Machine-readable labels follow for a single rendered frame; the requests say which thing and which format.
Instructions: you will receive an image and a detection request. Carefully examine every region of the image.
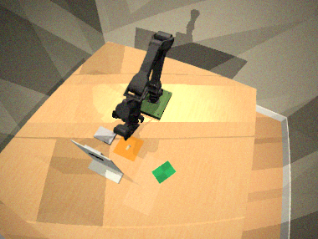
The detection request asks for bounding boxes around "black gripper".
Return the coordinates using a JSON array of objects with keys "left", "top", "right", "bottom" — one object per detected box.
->
[{"left": 113, "top": 112, "right": 145, "bottom": 141}]

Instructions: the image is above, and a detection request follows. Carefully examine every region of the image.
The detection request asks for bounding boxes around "green square marker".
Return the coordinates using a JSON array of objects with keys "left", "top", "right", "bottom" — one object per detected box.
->
[{"left": 151, "top": 161, "right": 176, "bottom": 184}]

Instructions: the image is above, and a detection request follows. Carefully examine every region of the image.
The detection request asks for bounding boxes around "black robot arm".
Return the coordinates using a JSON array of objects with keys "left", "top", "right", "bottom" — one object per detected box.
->
[{"left": 112, "top": 31, "right": 174, "bottom": 121}]

